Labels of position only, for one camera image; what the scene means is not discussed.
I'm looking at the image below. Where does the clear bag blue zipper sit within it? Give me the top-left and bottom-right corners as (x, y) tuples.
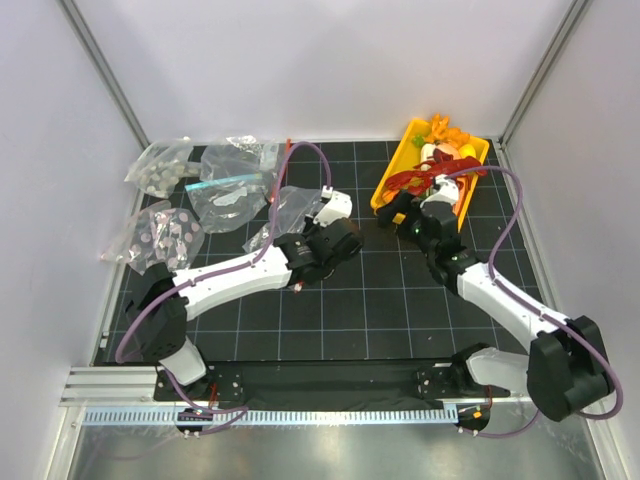
(185, 135), (285, 234)

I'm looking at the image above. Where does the yellow plastic tray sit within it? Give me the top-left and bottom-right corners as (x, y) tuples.
(370, 114), (489, 229)

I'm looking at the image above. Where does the bag of white pieces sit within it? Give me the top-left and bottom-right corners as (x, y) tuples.
(124, 137), (201, 199)

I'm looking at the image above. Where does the toy meat slab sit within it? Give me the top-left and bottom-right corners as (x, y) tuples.
(427, 143), (474, 220)

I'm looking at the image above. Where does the bag of pink discs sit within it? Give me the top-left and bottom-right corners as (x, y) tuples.
(100, 200), (205, 275)

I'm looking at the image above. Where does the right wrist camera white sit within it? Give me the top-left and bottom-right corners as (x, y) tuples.
(424, 175), (468, 213)

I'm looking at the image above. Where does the clear bag orange zipper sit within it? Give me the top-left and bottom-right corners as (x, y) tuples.
(259, 138), (292, 203)
(242, 185), (331, 294)

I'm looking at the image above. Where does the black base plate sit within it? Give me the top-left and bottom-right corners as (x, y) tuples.
(183, 358), (510, 412)

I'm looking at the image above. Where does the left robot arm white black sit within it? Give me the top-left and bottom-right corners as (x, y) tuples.
(116, 218), (364, 400)

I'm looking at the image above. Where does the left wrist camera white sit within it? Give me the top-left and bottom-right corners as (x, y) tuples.
(312, 186), (353, 227)

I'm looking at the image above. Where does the black grid mat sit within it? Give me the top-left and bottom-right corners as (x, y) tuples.
(92, 139), (556, 362)

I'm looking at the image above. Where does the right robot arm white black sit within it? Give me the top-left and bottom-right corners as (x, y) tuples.
(376, 191), (623, 422)

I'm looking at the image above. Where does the red toy lobster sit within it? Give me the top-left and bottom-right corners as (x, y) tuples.
(382, 157), (481, 203)

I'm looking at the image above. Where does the slotted cable duct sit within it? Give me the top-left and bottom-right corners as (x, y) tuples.
(83, 404), (458, 427)

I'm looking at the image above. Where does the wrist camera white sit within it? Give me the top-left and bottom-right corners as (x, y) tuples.
(424, 175), (468, 213)
(312, 186), (353, 227)

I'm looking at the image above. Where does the yellow toy lemon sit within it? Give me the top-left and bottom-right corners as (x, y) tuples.
(459, 144), (476, 158)

